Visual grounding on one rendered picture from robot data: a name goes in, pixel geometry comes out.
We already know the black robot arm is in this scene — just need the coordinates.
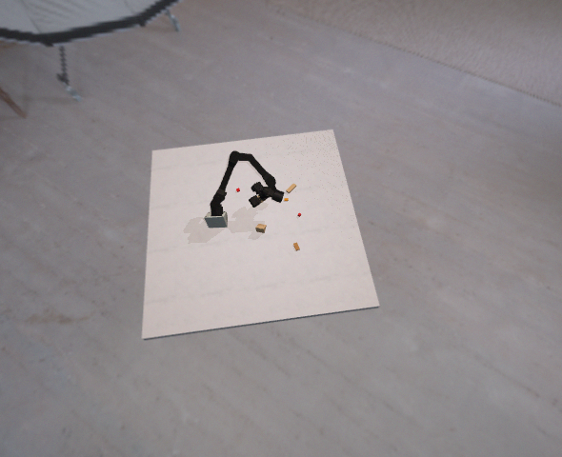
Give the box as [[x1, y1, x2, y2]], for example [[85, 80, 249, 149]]
[[210, 151, 284, 216]]

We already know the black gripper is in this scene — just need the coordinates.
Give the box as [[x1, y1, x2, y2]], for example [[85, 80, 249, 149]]
[[249, 191, 271, 208]]

